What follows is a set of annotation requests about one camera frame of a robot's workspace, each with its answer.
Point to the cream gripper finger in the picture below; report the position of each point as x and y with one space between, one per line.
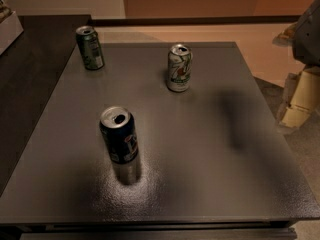
305 100
288 91

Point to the white 7up can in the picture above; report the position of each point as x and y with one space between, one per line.
179 67

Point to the green soda can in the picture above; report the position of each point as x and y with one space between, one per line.
89 47

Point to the dark blue pepsi can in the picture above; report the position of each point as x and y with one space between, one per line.
117 127

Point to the white box at left edge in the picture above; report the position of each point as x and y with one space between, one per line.
10 26

